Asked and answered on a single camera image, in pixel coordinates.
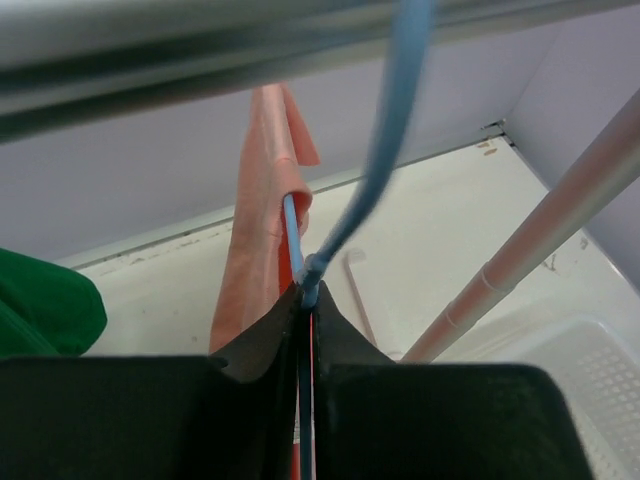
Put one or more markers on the clear plastic basket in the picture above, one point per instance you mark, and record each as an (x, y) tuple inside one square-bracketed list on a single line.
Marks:
[(599, 378)]

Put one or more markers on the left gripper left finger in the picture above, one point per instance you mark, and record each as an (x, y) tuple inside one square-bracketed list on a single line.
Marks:
[(229, 415)]

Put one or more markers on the metal clothes rack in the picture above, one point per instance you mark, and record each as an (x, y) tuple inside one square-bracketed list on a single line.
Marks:
[(69, 63)]

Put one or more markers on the pink t shirt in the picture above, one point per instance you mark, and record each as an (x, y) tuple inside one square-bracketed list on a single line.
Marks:
[(258, 266)]

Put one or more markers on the green t shirt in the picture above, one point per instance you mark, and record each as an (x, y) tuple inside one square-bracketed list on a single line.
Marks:
[(47, 309)]

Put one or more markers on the blue hanger of pink shirt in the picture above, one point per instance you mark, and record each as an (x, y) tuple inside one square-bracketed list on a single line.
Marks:
[(390, 125)]

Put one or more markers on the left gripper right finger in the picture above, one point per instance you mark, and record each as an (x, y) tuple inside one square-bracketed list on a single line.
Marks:
[(379, 419)]

